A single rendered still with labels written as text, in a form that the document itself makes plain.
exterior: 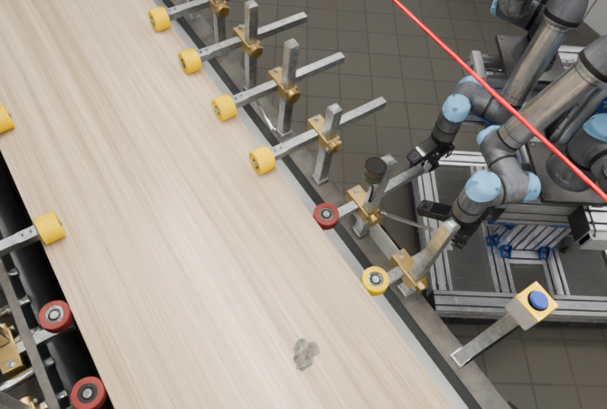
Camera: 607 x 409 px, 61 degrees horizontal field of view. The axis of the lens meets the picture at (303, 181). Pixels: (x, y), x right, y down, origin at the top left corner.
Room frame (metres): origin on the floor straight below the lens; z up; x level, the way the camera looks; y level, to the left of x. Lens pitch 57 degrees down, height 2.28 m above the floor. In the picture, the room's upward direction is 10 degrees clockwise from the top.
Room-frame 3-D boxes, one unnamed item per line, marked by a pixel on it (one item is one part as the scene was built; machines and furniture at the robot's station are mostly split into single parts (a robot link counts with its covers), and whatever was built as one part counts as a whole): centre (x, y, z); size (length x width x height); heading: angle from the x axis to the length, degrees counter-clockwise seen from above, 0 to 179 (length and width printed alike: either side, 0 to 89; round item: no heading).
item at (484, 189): (0.75, -0.45, 1.22); 0.09 x 0.08 x 0.11; 108
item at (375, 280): (0.61, -0.25, 0.85); 0.08 x 0.08 x 0.11
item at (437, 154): (1.09, -0.42, 0.97); 0.09 x 0.08 x 0.12; 132
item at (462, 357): (0.48, -0.56, 0.93); 0.05 x 0.05 x 0.45; 42
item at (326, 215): (0.79, -0.09, 0.85); 0.08 x 0.08 x 0.11
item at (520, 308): (0.48, -0.56, 1.18); 0.07 x 0.07 x 0.08; 42
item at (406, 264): (0.69, -0.37, 0.81); 0.14 x 0.06 x 0.05; 42
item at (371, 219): (0.88, -0.21, 0.85); 0.14 x 0.06 x 0.05; 42
